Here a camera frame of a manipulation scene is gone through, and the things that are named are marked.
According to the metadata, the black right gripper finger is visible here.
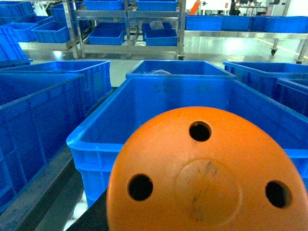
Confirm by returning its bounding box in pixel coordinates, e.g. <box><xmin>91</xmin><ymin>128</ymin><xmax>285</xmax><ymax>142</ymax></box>
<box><xmin>67</xmin><ymin>190</ymin><xmax>108</xmax><ymax>231</ymax></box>

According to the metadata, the orange 4680 cylinder cap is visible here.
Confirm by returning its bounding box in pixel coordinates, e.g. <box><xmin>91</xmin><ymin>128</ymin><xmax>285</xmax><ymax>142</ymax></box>
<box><xmin>107</xmin><ymin>107</ymin><xmax>308</xmax><ymax>231</ymax></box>

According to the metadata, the blue bin left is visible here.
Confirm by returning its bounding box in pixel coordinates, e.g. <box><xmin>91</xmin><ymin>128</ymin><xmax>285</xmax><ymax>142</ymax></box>
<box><xmin>0</xmin><ymin>73</ymin><xmax>85</xmax><ymax>211</ymax></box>

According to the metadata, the blue bin behind target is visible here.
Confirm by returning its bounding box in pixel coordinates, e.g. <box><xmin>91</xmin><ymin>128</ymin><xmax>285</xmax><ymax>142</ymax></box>
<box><xmin>126</xmin><ymin>60</ymin><xmax>237</xmax><ymax>79</ymax></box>

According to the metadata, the far stainless steel rack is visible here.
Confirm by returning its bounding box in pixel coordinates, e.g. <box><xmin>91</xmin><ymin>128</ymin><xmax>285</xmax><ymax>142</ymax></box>
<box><xmin>63</xmin><ymin>0</ymin><xmax>186</xmax><ymax>60</ymax></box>

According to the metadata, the blue bin right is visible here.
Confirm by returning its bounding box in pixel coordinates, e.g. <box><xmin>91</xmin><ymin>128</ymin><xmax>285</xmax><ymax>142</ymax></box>
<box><xmin>223</xmin><ymin>62</ymin><xmax>308</xmax><ymax>98</ymax></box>

